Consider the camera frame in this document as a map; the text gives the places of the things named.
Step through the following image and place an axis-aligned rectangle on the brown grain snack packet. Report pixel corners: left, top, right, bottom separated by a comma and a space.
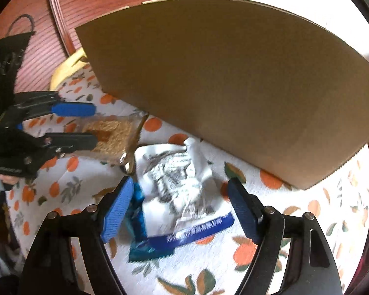
76, 112, 149, 175

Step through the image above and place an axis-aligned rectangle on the teal snack packet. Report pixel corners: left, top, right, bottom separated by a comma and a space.
126, 182, 174, 262

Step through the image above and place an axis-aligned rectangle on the white blue snack packet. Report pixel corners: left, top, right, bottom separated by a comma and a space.
135, 138, 234, 250

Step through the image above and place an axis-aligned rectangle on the yellow plush toy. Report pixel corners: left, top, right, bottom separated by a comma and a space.
49, 47, 88, 91

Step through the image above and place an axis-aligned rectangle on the orange print white blanket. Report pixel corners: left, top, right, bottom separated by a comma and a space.
6, 62, 369, 295

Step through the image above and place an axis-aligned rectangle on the wooden wardrobe door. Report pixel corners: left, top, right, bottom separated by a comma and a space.
0, 0, 148, 92

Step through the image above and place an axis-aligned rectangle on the brown cardboard box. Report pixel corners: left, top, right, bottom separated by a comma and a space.
76, 0, 369, 189

